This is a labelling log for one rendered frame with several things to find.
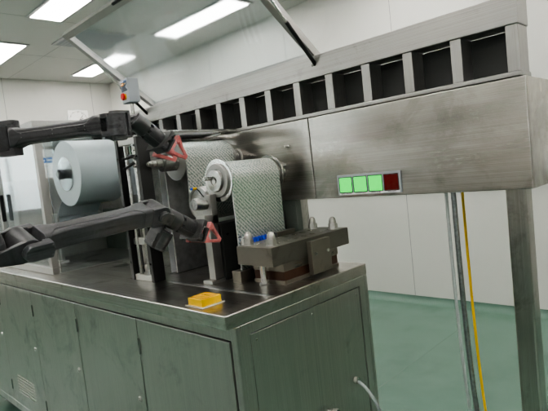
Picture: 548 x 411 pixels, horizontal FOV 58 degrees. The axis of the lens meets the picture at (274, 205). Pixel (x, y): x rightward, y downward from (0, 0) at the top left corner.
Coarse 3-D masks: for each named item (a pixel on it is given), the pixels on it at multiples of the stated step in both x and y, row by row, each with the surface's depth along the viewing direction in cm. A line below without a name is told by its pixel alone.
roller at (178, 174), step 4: (176, 144) 184; (176, 148) 184; (232, 148) 199; (180, 152) 182; (180, 160) 183; (184, 160) 181; (180, 164) 183; (184, 164) 182; (180, 168) 184; (184, 168) 182; (168, 172) 190; (172, 172) 188; (176, 172) 186; (180, 172) 184; (184, 172) 182; (172, 176) 188; (176, 176) 186; (180, 176) 184; (184, 176) 184
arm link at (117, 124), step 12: (12, 120) 150; (84, 120) 144; (96, 120) 142; (108, 120) 142; (120, 120) 142; (12, 132) 148; (24, 132) 147; (36, 132) 147; (48, 132) 146; (60, 132) 145; (72, 132) 144; (84, 132) 144; (96, 132) 143; (108, 132) 142; (120, 132) 142; (12, 144) 149; (24, 144) 150; (0, 156) 151; (12, 156) 152
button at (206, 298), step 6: (198, 294) 145; (204, 294) 144; (210, 294) 143; (216, 294) 142; (192, 300) 141; (198, 300) 139; (204, 300) 139; (210, 300) 140; (216, 300) 142; (198, 306) 140; (204, 306) 139
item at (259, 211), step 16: (240, 192) 167; (256, 192) 173; (272, 192) 179; (240, 208) 167; (256, 208) 172; (272, 208) 178; (240, 224) 167; (256, 224) 172; (272, 224) 178; (240, 240) 167
